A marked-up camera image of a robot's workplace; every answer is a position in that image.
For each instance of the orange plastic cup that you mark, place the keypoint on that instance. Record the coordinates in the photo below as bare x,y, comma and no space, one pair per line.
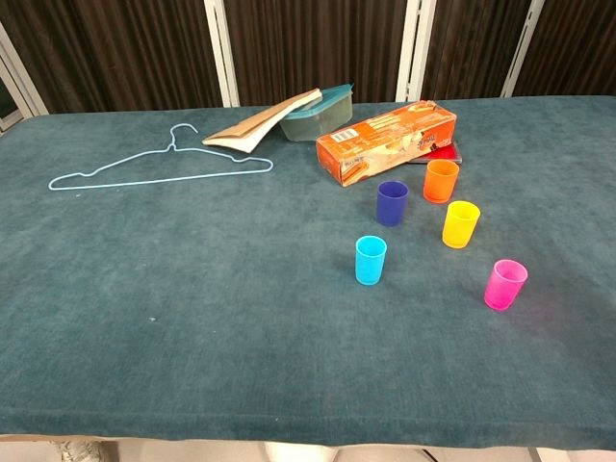
440,185

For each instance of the yellow plastic cup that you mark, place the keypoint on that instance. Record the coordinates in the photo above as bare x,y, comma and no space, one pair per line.
460,228

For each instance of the brown cover notebook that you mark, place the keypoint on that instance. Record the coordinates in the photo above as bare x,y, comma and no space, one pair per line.
255,127

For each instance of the white screen frame post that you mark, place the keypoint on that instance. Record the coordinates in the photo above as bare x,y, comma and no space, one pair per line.
19,72
414,48
522,48
221,53

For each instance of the teal tablecloth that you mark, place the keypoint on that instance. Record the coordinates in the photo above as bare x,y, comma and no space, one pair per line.
192,289

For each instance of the orange cardboard box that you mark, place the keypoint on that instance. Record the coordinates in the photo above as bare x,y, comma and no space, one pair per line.
385,139

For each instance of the clear container with teal lid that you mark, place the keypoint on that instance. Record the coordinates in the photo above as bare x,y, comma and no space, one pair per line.
317,120

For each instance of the pink plastic cup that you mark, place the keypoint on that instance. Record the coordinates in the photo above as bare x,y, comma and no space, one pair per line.
503,289

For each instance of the dark blue plastic cup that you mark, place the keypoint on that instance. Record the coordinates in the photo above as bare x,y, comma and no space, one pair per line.
392,207

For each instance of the dark slatted screen panel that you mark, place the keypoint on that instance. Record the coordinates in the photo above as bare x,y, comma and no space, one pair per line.
471,48
317,43
577,48
120,53

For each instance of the cyan plastic cup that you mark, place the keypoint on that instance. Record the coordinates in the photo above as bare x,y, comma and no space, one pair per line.
370,264

